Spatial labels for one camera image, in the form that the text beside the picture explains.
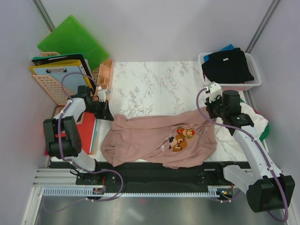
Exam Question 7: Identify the pink t shirt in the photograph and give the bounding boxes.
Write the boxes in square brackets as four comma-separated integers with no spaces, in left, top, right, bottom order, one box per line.
[101,110,217,169]

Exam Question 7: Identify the orange desk organizer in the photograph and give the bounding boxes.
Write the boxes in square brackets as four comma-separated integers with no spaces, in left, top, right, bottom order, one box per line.
[92,59,114,89]

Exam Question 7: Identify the brown book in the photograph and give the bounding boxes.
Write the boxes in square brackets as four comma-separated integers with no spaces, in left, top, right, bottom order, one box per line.
[49,105,70,122]

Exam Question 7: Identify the white laundry basket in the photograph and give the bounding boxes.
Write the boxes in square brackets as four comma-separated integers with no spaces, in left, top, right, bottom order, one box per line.
[198,52,262,91]

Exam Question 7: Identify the pink file rack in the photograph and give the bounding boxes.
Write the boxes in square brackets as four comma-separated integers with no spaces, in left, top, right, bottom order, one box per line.
[31,51,80,106]

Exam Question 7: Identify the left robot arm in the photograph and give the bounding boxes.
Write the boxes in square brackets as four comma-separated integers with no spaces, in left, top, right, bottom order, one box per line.
[43,85,114,184]

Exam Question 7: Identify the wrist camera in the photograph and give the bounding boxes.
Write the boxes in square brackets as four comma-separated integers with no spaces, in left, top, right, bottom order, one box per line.
[96,87,111,102]
[205,82,222,103]

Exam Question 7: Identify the yellow folder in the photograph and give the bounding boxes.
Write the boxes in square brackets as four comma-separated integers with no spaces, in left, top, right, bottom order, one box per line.
[30,60,95,93]

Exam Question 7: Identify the black t shirt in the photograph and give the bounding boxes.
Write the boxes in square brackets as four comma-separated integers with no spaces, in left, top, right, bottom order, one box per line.
[202,48,254,84]

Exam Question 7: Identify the green t shirt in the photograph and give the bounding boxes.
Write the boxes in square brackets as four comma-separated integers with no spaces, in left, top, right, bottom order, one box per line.
[259,124,270,142]

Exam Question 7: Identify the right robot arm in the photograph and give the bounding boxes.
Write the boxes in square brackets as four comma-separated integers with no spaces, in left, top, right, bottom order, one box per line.
[204,88,295,214]

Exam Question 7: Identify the green plastic folder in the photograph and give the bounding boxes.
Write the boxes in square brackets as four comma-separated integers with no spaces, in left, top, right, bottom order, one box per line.
[37,15,109,70]

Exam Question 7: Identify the white cable duct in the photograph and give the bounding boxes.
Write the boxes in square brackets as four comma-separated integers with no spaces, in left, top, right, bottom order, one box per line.
[43,186,233,198]

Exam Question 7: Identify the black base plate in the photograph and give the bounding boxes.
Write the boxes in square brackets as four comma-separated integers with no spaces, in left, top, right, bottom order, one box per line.
[50,161,250,192]

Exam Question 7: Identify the white t shirt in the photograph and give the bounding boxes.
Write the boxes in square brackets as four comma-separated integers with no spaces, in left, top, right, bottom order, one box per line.
[213,100,269,143]

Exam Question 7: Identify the aluminium frame rail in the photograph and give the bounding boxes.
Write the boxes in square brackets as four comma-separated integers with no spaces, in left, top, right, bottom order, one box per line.
[33,168,76,187]

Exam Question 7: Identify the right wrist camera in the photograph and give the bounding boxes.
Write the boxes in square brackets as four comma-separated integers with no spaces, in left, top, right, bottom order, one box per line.
[205,82,222,103]

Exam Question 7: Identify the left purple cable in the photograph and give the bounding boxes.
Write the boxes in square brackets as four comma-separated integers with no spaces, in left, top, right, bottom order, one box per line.
[57,72,124,202]

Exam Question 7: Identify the blue clipboard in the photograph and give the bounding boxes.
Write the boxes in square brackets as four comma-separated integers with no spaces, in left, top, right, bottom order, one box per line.
[33,66,88,94]

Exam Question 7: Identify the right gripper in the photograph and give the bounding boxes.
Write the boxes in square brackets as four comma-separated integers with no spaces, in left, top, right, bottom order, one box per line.
[204,93,227,119]

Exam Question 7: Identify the black folder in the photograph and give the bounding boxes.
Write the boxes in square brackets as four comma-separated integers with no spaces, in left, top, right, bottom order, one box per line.
[31,53,92,77]

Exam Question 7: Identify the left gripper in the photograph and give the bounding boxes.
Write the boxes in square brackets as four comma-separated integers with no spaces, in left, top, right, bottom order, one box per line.
[83,100,114,121]

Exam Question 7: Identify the red folder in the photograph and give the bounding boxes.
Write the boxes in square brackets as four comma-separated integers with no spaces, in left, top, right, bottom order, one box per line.
[43,112,98,159]

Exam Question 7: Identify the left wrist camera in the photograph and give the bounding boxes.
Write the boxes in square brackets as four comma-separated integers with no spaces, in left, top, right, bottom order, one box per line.
[96,87,111,102]

